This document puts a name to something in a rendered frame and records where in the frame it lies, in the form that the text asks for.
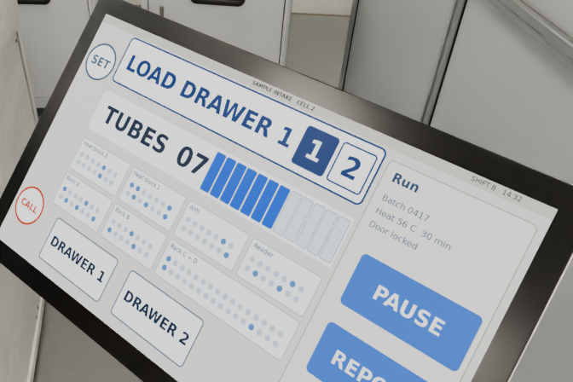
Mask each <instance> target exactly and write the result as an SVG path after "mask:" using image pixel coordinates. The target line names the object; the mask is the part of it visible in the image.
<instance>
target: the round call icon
mask: <svg viewBox="0 0 573 382"><path fill-rule="evenodd" d="M50 198H51V195H50V194H48V193H46V192H45V191H44V190H42V189H41V188H40V187H38V186H37V185H35V184H34V183H33V182H31V181H29V180H28V179H26V180H25V181H24V183H23V185H22V187H21V189H20V192H19V193H18V195H17V197H16V199H15V201H14V204H13V205H12V207H11V209H10V211H9V216H11V217H12V218H13V219H14V220H15V221H17V222H18V223H20V224H21V225H22V226H24V227H25V228H26V229H28V230H29V231H30V232H32V233H33V232H34V230H35V228H36V227H37V225H38V222H39V220H40V218H41V216H42V215H43V212H44V210H45V208H46V206H47V204H48V203H49V200H50Z"/></svg>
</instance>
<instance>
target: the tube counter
mask: <svg viewBox="0 0 573 382"><path fill-rule="evenodd" d="M166 173H167V174H169V175H171V176H173V177H175V178H176V179H177V180H179V181H181V182H183V183H185V184H187V185H188V186H189V187H191V188H193V189H195V190H197V191H199V192H200V193H202V194H203V195H205V196H207V197H209V198H210V199H212V200H215V201H216V202H217V203H219V204H220V205H223V206H225V207H226V208H228V209H230V210H231V211H233V212H235V213H236V214H238V215H240V216H242V217H243V218H245V219H246V220H248V221H250V222H252V223H254V224H256V225H257V226H258V227H260V228H262V229H264V230H266V231H268V232H269V233H271V234H273V235H274V236H276V237H278V238H279V239H281V240H284V241H285V242H286V243H288V244H289V245H291V246H294V247H295V248H297V249H299V250H300V251H301V252H304V253H305V254H307V255H309V256H311V257H312V258H314V259H316V260H317V261H319V262H321V263H323V264H325V265H326V266H327V267H329V268H331V266H332V264H333V261H334V259H335V258H336V256H337V254H338V252H339V249H340V247H341V246H342V244H343V242H344V239H345V237H346V235H347V234H348V232H349V230H350V227H351V225H352V223H353V222H354V220H355V219H354V218H352V217H349V216H348V215H346V214H344V213H343V212H341V211H338V210H336V209H334V208H332V207H331V206H329V205H327V204H325V203H323V202H321V201H319V200H317V199H315V198H313V197H311V196H310V195H308V194H306V193H304V192H302V191H300V190H298V189H296V188H294V187H292V186H291V185H289V184H287V183H285V182H283V181H281V180H279V179H277V178H275V177H273V176H271V175H270V174H268V173H266V172H264V171H261V170H259V169H258V168H256V167H254V166H253V165H250V164H248V163H247V162H245V161H243V160H241V159H238V158H236V157H235V156H234V155H232V154H230V153H227V152H225V151H223V150H222V149H220V148H217V147H216V146H214V145H212V144H210V143H209V142H206V141H204V140H202V139H200V138H198V137H197V136H195V135H193V134H191V133H189V132H186V134H185V136H184V138H183V139H182V142H181V144H180V146H179V148H178V149H177V152H176V154H175V156H174V158H173V160H172V161H171V164H170V166H169V168H168V171H167V172H166Z"/></svg>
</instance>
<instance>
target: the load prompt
mask: <svg viewBox="0 0 573 382"><path fill-rule="evenodd" d="M110 81H112V82H114V83H116V84H118V85H120V86H122V87H124V88H126V89H127V90H130V91H132V92H134V93H136V94H138V95H139V96H142V97H144V98H146V99H148V100H150V101H152V102H153V103H155V104H157V105H159V106H161V107H163V108H165V109H167V110H169V111H171V112H173V113H175V114H177V115H179V116H181V117H183V118H185V119H187V120H189V121H191V122H193V123H195V124H197V125H198V126H200V127H202V128H204V129H206V130H208V131H210V132H212V133H214V134H216V135H218V136H220V137H222V138H224V139H226V140H228V141H230V142H232V143H234V144H236V145H238V146H240V147H242V148H244V149H245V150H247V151H249V152H251V153H254V154H256V155H257V156H259V157H261V158H263V159H266V160H268V161H269V162H271V163H273V164H275V165H278V166H279V167H281V168H283V169H285V170H286V171H289V172H291V173H292V174H294V175H296V176H298V177H301V178H303V179H304V180H306V181H308V182H311V183H313V184H315V185H316V186H318V187H320V188H323V189H325V190H326V191H328V192H330V193H331V194H334V195H336V196H338V197H339V198H341V199H343V200H346V201H348V202H350V203H351V204H353V205H356V206H358V207H360V208H361V206H362V203H363V201H364V200H365V198H366V196H367V194H368V191H369V190H370V188H371V187H372V185H373V182H374V180H375V178H376V176H377V175H378V173H379V170H380V168H381V166H382V164H383V163H384V161H385V158H386V156H387V154H388V153H389V151H390V150H389V149H386V148H383V147H381V146H379V145H377V144H375V143H373V142H370V141H368V140H366V139H363V138H361V137H359V136H356V135H354V134H352V133H350V132H348V131H346V130H343V129H340V128H339V127H337V126H335V125H332V124H329V123H328V122H325V121H323V120H321V119H318V118H316V117H314V116H312V115H309V114H307V113H305V112H303V111H300V110H298V109H297V108H295V107H291V106H289V105H287V104H285V103H283V102H281V101H277V100H276V99H274V98H272V97H269V96H267V95H265V94H262V93H260V92H258V91H256V90H253V89H251V88H249V87H246V86H245V85H243V84H239V83H237V82H235V81H234V80H231V79H229V78H226V77H224V76H222V75H220V74H218V73H216V72H213V71H211V70H209V69H206V68H204V67H202V66H199V65H197V64H195V63H193V62H191V61H188V60H186V59H183V58H182V57H180V56H178V55H174V54H172V53H171V52H168V51H166V50H164V49H161V48H159V47H157V46H155V45H152V44H150V43H148V42H145V41H143V40H141V39H140V38H136V37H134V36H132V38H131V40H130V42H129V44H128V46H127V48H126V50H125V52H124V54H123V56H122V58H121V60H120V62H119V64H118V66H117V68H116V70H115V72H114V74H113V76H112V78H111V80H110Z"/></svg>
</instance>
